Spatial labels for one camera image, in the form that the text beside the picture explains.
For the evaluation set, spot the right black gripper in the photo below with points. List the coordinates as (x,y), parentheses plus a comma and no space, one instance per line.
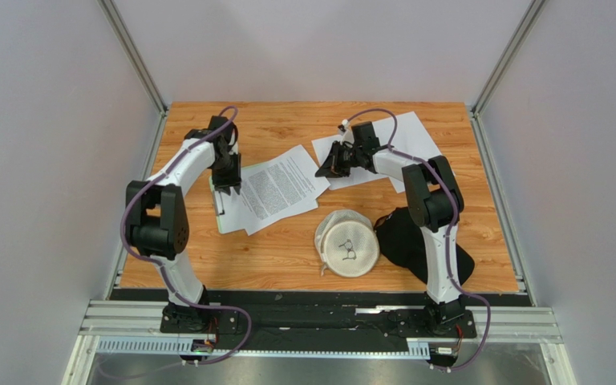
(343,160)

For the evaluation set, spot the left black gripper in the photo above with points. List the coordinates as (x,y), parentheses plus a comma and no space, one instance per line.
(233,180)

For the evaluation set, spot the green clipboard folder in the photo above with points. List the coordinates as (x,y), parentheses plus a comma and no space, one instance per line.
(239,210)

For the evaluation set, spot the aluminium frame post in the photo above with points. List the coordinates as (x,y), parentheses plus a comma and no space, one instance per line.
(518,38)
(121,31)

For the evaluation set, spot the left aluminium frame post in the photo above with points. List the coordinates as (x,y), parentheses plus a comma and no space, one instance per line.
(121,31)

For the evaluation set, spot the white paper sheet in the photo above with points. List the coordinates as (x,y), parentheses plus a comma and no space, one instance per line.
(411,136)
(269,192)

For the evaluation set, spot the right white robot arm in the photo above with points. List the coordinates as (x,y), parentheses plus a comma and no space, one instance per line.
(435,203)

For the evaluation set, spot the printed text paper sheet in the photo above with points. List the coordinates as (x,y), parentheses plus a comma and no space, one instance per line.
(282,187)

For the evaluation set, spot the black baseball cap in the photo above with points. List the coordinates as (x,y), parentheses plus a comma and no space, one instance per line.
(401,242)

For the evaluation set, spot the metal clipboard clip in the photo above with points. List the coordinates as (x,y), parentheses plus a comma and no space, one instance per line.
(219,205)

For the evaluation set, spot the white mesh round pouch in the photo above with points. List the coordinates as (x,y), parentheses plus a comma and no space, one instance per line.
(346,244)

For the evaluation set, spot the right aluminium frame post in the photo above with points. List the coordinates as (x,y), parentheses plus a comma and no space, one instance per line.
(518,38)

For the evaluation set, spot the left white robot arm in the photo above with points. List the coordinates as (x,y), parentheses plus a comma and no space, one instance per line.
(155,225)

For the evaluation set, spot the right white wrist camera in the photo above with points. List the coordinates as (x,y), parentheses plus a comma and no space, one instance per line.
(346,134)

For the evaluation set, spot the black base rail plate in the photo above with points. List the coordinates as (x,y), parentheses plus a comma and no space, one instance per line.
(333,321)

